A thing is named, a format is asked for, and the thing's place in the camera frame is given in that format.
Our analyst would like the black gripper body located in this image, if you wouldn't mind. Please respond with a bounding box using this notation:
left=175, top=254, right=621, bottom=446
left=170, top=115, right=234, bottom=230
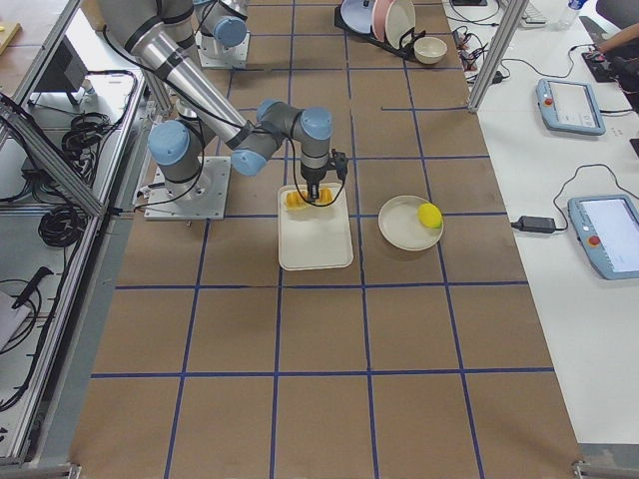
left=301, top=149, right=348, bottom=193

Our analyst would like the blue plate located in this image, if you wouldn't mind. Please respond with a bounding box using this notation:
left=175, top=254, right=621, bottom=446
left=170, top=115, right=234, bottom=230
left=339, top=0, right=374, bottom=35

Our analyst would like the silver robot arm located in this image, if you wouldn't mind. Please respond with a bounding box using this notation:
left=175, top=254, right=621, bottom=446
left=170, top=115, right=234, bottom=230
left=193, top=0, right=249, bottom=48
left=98, top=1, right=347, bottom=208

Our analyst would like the person forearm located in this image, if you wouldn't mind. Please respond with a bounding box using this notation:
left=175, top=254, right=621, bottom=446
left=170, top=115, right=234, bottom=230
left=597, top=23, right=639, bottom=53

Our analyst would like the cream plate with lemon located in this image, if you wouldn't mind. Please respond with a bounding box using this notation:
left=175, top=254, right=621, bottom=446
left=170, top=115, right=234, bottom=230
left=377, top=196, right=443, bottom=251

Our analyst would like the pink plate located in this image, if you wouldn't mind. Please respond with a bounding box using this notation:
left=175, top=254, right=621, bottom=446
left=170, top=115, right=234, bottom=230
left=371, top=0, right=392, bottom=42

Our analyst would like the cream plate in rack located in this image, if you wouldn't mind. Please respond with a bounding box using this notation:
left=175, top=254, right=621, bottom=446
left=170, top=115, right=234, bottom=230
left=384, top=0, right=416, bottom=50

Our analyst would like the white rectangular tray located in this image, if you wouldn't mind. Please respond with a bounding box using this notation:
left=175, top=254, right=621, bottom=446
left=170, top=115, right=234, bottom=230
left=278, top=183, right=353, bottom=270

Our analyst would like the yellow lemon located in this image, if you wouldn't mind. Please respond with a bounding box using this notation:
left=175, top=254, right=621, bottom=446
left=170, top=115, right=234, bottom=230
left=416, top=203, right=443, bottom=230

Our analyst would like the black dish rack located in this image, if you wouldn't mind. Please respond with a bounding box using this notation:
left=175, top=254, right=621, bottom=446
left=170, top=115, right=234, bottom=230
left=333, top=6, right=426, bottom=61

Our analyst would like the cream bowl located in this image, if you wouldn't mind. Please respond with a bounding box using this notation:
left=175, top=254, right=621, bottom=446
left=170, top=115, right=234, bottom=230
left=413, top=36, right=447, bottom=65

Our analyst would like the black power adapter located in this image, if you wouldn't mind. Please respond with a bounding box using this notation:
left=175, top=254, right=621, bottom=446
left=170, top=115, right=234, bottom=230
left=510, top=216, right=557, bottom=234

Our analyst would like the far blue teach pendant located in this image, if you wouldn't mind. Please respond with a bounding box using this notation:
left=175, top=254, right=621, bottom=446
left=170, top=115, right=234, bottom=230
left=535, top=78, right=606, bottom=136

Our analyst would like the blue teach pendant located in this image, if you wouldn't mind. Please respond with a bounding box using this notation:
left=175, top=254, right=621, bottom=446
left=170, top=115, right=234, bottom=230
left=535, top=78, right=606, bottom=136
left=568, top=195, right=638, bottom=280

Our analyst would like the plastic water bottle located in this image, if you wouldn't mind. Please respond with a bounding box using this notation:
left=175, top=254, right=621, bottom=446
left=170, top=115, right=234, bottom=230
left=555, top=0, right=586, bottom=31

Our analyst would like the near blue teach pendant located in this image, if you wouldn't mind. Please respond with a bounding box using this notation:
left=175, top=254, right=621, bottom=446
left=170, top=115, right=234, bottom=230
left=568, top=195, right=638, bottom=280

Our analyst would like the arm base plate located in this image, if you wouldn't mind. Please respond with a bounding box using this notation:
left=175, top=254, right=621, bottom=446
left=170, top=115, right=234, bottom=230
left=144, top=156, right=231, bottom=221
left=196, top=32, right=251, bottom=70

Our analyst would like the aluminium frame post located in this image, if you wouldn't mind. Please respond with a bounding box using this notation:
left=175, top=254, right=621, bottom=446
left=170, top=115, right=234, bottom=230
left=467, top=0, right=528, bottom=114

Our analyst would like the aluminium side frame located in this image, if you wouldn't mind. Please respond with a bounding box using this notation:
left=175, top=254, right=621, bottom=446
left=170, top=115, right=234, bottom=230
left=1, top=1, right=146, bottom=471

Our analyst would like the black cable bundle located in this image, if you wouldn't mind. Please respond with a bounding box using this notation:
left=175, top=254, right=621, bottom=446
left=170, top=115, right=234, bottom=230
left=38, top=205, right=81, bottom=249

